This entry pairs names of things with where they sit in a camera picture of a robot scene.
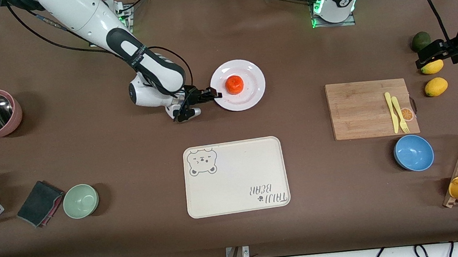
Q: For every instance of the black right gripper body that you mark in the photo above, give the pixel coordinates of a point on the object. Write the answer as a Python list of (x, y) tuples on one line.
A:
[(191, 96)]

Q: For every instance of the orange mandarin fruit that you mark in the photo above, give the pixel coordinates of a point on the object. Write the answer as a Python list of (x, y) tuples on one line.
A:
[(234, 84)]

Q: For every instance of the white round plate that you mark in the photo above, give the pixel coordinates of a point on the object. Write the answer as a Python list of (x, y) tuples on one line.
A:
[(253, 96)]

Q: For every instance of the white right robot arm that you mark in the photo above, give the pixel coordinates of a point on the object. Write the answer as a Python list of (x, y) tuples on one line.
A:
[(85, 11)]

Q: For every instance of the yellow lemon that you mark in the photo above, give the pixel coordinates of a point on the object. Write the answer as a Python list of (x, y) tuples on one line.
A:
[(434, 68), (436, 86)]

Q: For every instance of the dark green avocado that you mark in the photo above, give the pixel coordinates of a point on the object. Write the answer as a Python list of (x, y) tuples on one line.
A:
[(419, 39)]

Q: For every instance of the yellow plastic fork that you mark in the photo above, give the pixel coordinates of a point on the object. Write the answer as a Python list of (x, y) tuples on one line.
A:
[(397, 106)]

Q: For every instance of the yellow plastic knife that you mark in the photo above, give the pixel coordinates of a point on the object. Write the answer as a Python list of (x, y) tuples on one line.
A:
[(388, 101)]

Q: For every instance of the bamboo cutting board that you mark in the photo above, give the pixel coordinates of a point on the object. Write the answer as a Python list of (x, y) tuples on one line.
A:
[(363, 106)]

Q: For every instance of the beige tray with bear print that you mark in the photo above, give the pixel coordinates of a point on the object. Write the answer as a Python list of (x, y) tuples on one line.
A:
[(238, 174)]

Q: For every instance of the blue bowl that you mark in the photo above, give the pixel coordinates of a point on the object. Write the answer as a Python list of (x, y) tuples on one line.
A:
[(413, 152)]

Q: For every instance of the light green bowl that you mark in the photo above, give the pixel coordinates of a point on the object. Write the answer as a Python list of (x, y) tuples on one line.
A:
[(81, 201)]

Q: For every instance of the folded dark grey cloth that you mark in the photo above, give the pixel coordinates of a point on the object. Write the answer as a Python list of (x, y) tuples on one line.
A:
[(39, 204)]

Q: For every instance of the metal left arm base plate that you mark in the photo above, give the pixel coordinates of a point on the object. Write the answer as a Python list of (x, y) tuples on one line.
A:
[(347, 23)]

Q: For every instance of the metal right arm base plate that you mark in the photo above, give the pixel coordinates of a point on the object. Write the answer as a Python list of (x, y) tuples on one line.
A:
[(130, 26)]

